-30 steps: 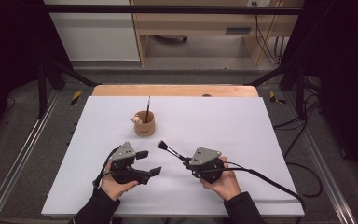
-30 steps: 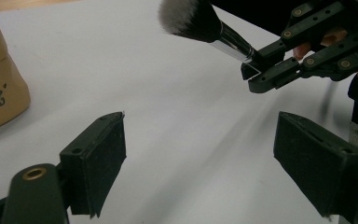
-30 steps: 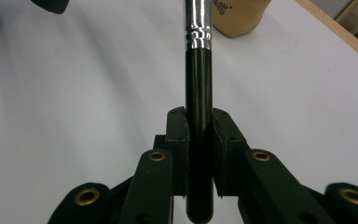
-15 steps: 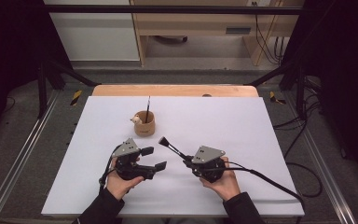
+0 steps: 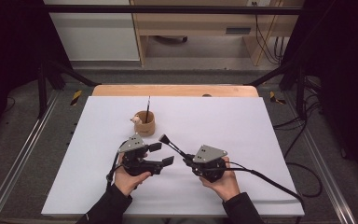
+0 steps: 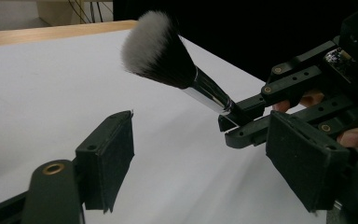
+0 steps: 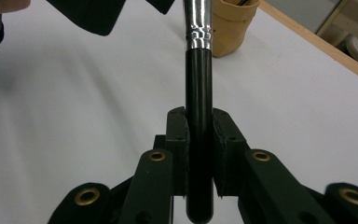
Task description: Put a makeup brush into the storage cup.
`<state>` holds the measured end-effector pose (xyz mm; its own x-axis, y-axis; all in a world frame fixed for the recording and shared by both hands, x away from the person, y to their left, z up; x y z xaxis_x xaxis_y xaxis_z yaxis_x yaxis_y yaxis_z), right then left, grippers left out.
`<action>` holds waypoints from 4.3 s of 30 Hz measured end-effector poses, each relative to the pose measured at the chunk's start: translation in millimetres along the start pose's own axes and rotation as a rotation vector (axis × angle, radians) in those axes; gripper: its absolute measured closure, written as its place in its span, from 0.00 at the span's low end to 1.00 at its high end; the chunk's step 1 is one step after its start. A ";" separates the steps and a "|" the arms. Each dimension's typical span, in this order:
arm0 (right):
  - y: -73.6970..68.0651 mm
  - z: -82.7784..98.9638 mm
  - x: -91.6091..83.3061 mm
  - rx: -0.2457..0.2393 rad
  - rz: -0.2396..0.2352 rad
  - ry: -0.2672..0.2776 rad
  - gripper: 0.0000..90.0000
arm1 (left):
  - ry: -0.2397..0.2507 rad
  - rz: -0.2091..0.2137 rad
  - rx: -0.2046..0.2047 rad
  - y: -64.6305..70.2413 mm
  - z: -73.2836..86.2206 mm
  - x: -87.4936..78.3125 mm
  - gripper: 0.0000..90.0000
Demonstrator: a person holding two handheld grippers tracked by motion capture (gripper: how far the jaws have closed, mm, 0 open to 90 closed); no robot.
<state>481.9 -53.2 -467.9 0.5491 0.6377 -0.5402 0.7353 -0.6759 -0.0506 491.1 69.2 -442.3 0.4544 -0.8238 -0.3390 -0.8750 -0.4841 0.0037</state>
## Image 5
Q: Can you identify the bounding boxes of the black floor cables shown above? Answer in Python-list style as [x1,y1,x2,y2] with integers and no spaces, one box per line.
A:
[273,77,324,157]

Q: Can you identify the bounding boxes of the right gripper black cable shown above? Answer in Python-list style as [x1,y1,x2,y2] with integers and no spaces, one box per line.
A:
[220,160,324,213]

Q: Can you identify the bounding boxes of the white table sheet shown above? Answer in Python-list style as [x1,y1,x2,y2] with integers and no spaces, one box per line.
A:
[40,95,306,217]

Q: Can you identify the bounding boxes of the white cabinet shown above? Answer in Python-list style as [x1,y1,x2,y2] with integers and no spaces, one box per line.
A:
[41,0,142,62]

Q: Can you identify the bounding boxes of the yellow clamp right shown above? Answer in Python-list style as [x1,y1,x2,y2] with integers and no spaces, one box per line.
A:
[268,91,287,105]

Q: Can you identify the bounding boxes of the tan cup with hedgehog figure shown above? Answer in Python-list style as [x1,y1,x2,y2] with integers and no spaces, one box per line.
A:
[130,110,157,137]

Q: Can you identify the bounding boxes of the wooden desk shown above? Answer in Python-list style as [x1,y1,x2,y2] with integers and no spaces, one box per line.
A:
[130,0,306,67]

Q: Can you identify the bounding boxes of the bundle of hanging cables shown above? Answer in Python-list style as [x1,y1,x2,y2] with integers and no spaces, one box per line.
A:
[251,1,288,66]

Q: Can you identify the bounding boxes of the yellow clamp left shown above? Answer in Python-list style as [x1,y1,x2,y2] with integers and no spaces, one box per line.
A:
[69,89,83,106]

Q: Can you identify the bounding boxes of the black horizontal frame bar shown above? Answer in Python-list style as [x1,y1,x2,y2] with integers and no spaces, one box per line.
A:
[41,4,304,16]

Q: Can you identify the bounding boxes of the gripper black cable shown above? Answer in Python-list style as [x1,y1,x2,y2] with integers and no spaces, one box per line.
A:
[105,148,129,190]
[220,160,324,213]

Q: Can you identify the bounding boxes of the aluminium floor rail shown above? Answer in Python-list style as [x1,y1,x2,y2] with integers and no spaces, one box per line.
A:
[0,90,62,224]
[283,92,358,224]

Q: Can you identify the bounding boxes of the black curtain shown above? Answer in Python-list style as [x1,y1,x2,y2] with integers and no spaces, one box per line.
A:
[0,0,73,150]
[281,0,358,190]

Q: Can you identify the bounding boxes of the yellow clamp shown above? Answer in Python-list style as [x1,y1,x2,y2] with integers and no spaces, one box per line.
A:
[69,89,83,106]
[268,91,287,105]

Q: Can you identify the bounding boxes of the black frame strut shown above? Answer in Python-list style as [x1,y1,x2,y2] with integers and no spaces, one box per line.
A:
[245,60,309,120]
[36,60,102,119]

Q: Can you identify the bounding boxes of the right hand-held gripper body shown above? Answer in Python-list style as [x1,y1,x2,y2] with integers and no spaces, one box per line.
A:
[191,144,228,184]

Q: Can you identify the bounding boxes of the thin black makeup brush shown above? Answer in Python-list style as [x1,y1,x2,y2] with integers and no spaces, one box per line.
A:
[145,95,152,124]

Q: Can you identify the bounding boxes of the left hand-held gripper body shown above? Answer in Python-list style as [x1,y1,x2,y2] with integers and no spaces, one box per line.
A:
[117,133,165,177]

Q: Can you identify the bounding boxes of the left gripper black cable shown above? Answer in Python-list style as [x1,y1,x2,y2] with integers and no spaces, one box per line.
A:
[105,148,129,190]

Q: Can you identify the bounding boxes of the light wooden table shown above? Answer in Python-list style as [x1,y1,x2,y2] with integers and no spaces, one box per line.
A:
[91,84,260,98]

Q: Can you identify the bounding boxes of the person's left hand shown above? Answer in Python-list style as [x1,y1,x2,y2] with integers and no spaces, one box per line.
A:
[114,152,153,198]

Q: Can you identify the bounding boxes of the person's right hand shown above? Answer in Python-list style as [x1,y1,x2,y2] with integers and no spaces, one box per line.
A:
[199,156,241,203]

